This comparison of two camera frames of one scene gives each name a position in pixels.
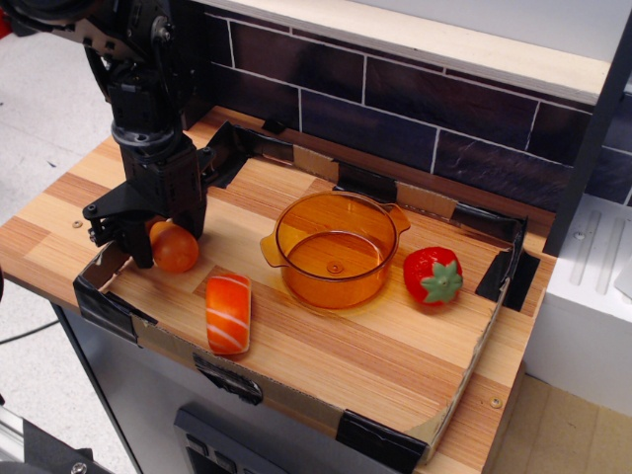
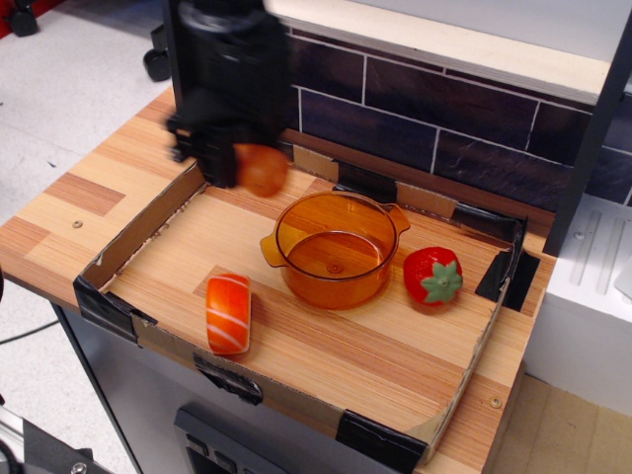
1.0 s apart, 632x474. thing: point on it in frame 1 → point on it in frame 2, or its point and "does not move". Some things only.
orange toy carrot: [175, 248] → [260, 171]
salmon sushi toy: [228, 301] does not move
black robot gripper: [164, 181] → [231, 86]
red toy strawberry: [434, 275] does not move
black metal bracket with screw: [43, 453] does not move
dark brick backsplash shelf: [523, 104] does not move
